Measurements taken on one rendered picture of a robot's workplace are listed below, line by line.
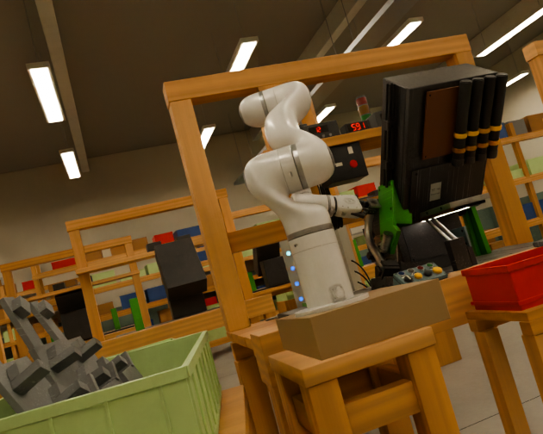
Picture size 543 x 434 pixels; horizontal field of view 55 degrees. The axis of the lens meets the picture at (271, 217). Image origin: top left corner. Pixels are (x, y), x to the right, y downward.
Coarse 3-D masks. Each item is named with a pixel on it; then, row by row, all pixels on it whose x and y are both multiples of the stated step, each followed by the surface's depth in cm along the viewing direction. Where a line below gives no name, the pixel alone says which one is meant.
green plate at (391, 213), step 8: (392, 184) 188; (384, 192) 193; (392, 192) 188; (384, 200) 193; (392, 200) 187; (384, 208) 193; (392, 208) 187; (400, 208) 189; (384, 216) 193; (392, 216) 187; (400, 216) 188; (408, 216) 189; (384, 224) 193; (392, 224) 186; (400, 224) 189; (408, 224) 190
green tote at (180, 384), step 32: (128, 352) 134; (160, 352) 135; (192, 352) 92; (128, 384) 76; (160, 384) 76; (192, 384) 79; (0, 416) 100; (32, 416) 74; (64, 416) 75; (96, 416) 75; (128, 416) 75; (160, 416) 76; (192, 416) 76
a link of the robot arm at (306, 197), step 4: (304, 192) 197; (308, 192) 196; (292, 196) 191; (296, 196) 189; (300, 196) 189; (304, 196) 190; (308, 196) 190; (312, 196) 191; (316, 196) 191; (320, 196) 192; (324, 196) 192; (296, 200) 188; (300, 200) 188; (304, 200) 189; (308, 200) 189; (312, 200) 190; (316, 200) 190; (320, 200) 190; (324, 200) 191; (320, 204) 190; (324, 204) 190
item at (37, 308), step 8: (32, 304) 118; (40, 304) 119; (48, 304) 120; (32, 312) 117; (40, 312) 117; (48, 312) 118; (40, 320) 117; (48, 320) 119; (48, 328) 117; (56, 328) 120; (56, 336) 117; (64, 336) 121; (88, 360) 124; (96, 360) 128; (88, 368) 120; (96, 368) 124; (128, 368) 127; (120, 376) 120; (128, 376) 122; (136, 376) 127
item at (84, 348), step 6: (78, 342) 120; (90, 342) 119; (96, 342) 118; (78, 348) 119; (84, 348) 118; (90, 348) 118; (96, 348) 119; (84, 354) 118; (90, 354) 119; (78, 360) 118; (84, 360) 119; (102, 360) 127; (108, 360) 130; (114, 360) 126; (120, 360) 125; (120, 366) 126
